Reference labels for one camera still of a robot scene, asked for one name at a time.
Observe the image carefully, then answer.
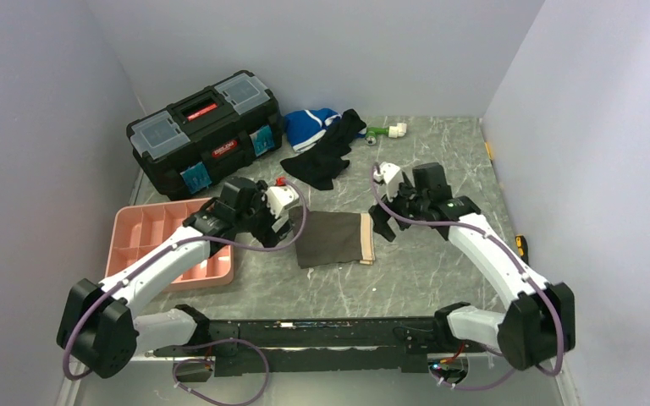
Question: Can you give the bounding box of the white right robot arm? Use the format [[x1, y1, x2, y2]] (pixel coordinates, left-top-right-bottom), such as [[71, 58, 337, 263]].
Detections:
[[369, 162, 576, 376]]

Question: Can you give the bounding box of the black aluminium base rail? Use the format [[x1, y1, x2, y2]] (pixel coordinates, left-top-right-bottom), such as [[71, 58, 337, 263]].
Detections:
[[69, 316, 565, 377]]

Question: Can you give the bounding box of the pink compartment tray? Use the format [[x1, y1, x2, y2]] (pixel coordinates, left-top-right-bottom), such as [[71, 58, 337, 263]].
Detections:
[[105, 198, 234, 293]]

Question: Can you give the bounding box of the blue white garment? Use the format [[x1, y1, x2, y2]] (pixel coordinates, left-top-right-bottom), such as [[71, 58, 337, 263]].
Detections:
[[284, 108, 341, 153]]

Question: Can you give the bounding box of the green white pipe fitting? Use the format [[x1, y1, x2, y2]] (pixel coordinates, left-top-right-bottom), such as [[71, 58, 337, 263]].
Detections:
[[365, 123, 407, 145]]

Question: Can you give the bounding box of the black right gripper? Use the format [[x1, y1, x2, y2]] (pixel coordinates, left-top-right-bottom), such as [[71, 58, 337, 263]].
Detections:
[[368, 174, 429, 242]]

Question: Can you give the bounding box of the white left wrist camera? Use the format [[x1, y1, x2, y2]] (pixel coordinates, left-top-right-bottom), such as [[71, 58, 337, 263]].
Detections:
[[265, 177, 300, 220]]

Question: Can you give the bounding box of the yellow black screwdriver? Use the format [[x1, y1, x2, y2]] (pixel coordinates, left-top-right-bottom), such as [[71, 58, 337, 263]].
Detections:
[[515, 234, 529, 264]]

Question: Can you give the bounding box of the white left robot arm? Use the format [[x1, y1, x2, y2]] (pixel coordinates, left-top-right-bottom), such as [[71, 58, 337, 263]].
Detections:
[[57, 177, 308, 381]]

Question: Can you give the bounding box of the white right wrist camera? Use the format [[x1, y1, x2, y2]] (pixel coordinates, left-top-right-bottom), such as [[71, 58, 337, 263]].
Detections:
[[372, 162, 405, 200]]

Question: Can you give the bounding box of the black underwear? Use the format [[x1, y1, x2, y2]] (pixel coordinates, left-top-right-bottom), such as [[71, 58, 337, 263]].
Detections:
[[280, 109, 366, 191]]

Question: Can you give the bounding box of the olive underwear with beige waistband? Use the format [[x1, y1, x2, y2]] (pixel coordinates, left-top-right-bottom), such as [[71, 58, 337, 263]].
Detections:
[[289, 207, 375, 269]]

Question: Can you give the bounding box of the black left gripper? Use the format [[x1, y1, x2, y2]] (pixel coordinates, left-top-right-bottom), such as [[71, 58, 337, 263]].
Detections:
[[234, 181, 295, 250]]

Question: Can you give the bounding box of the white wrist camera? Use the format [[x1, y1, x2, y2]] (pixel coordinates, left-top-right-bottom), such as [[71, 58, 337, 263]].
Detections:
[[265, 177, 300, 220], [372, 162, 405, 200]]

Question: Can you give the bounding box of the black plastic toolbox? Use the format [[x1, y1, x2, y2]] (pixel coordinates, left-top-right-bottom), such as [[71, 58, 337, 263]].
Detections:
[[125, 70, 284, 200]]

